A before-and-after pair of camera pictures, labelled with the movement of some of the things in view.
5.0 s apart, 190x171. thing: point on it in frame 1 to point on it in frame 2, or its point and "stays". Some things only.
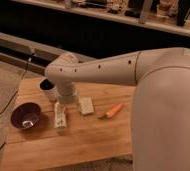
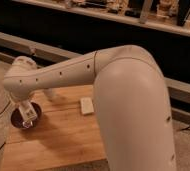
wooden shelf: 182,17 stays
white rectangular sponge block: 86,105 stays
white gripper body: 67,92 to 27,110
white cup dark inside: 49,89 stays
